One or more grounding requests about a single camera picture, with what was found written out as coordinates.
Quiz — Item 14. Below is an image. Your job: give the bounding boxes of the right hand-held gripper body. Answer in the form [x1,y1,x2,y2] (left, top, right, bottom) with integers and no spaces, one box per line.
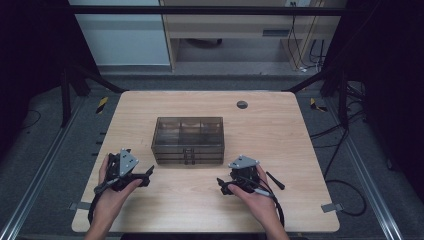
[228,154,265,194]

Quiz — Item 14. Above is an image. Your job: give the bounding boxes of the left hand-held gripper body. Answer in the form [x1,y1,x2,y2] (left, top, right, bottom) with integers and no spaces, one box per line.
[106,148,151,193]

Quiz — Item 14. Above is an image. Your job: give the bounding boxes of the smoky transparent drawer organizer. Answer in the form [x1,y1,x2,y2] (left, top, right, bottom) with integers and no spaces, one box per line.
[150,116,226,166]

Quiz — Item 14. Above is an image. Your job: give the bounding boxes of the person's right hand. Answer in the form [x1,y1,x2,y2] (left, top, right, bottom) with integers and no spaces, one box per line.
[227,164,280,223]

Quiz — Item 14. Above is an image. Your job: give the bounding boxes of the person's left hand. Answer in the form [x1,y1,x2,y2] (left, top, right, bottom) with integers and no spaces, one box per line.
[94,154,143,218]

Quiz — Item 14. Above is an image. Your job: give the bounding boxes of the black pen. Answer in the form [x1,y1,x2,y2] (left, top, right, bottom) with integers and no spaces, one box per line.
[265,170,287,191]

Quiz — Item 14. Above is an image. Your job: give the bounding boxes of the yellow clamp left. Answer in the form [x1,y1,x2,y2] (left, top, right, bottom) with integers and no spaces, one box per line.
[95,96,110,115]

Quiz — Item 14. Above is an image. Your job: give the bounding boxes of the yellow clamp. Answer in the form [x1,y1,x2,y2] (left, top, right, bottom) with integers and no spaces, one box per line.
[95,96,110,115]
[309,97,329,113]

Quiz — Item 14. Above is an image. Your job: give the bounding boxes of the grey tape strip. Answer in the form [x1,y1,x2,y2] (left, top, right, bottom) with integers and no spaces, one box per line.
[320,202,345,214]
[68,201,92,212]

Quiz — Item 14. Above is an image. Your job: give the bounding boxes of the black metal stand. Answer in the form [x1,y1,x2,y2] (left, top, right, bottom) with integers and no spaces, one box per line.
[59,62,127,129]
[282,65,352,130]

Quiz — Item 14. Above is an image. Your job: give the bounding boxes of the yellow clamp right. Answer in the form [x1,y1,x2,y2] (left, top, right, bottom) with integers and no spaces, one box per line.
[309,97,329,113]

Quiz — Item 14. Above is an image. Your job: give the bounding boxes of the white cabinet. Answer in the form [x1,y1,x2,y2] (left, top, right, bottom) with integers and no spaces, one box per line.
[67,0,172,67]

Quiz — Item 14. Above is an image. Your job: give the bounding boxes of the light wooden desk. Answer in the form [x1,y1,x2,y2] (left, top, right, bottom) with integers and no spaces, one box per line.
[159,0,348,73]

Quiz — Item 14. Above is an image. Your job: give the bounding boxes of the black curtain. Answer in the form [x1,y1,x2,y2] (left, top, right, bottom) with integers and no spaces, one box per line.
[321,0,424,204]
[0,0,101,161]

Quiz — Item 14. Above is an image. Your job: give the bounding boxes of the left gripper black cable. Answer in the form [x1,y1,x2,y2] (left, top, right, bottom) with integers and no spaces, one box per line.
[87,177,120,225]

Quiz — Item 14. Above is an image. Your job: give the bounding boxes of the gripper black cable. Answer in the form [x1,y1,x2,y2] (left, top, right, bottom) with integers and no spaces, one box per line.
[233,175,286,228]
[87,177,120,225]

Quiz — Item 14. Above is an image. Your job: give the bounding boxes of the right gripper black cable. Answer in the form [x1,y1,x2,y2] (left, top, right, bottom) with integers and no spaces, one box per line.
[233,175,286,228]

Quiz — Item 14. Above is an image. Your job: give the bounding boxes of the aluminium floor rail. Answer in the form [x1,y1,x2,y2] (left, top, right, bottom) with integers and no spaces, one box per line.
[323,98,405,240]
[0,98,86,240]

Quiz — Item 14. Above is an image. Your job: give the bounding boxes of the thin black floor cable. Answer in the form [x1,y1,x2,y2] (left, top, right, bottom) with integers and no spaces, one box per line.
[19,108,43,132]

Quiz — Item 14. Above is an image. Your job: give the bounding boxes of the black hanging desk cables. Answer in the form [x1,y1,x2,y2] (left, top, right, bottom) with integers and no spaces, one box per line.
[287,1,327,73]

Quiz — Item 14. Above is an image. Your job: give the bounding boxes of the black horizontal frame bar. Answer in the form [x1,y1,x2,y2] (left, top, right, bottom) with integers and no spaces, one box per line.
[68,4,369,17]

